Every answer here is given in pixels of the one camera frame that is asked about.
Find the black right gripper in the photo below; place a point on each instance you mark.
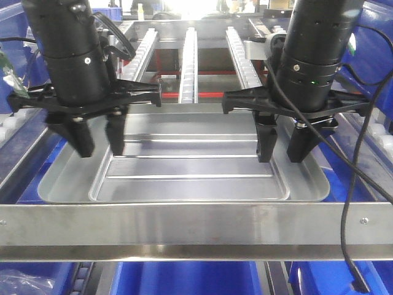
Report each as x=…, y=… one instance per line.
x=303, y=140

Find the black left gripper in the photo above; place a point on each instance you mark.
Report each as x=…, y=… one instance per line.
x=71, y=103

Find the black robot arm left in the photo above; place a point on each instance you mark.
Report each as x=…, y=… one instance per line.
x=67, y=38

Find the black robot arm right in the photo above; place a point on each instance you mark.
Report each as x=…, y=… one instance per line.
x=302, y=68

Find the large silver metal tray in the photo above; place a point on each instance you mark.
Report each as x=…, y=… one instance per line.
x=70, y=177

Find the left-centre white roller track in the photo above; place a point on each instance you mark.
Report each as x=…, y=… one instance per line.
x=137, y=67

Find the right-centre white roller track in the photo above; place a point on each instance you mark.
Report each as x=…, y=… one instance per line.
x=245, y=70

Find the centre white roller track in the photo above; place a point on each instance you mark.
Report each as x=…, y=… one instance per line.
x=188, y=89

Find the blue bin upper right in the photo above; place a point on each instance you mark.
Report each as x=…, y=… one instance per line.
x=372, y=58

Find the blue bin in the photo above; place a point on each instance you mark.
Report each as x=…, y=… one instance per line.
x=186, y=277
x=372, y=58
x=14, y=23
x=37, y=277
x=333, y=277

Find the blue bin upper left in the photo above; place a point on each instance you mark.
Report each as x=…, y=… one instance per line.
x=14, y=23

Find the lower roller track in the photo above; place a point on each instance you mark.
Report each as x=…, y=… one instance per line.
x=81, y=278

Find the blue bin lower right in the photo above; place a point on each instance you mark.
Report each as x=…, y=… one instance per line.
x=333, y=277

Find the blue bin lower left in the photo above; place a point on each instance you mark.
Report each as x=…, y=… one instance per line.
x=37, y=277

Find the blue bin lower centre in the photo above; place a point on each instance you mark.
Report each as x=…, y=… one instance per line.
x=186, y=277

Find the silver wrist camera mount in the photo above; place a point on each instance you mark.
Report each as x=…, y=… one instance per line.
x=262, y=48

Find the steel rack front rail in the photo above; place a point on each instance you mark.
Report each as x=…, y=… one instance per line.
x=278, y=231

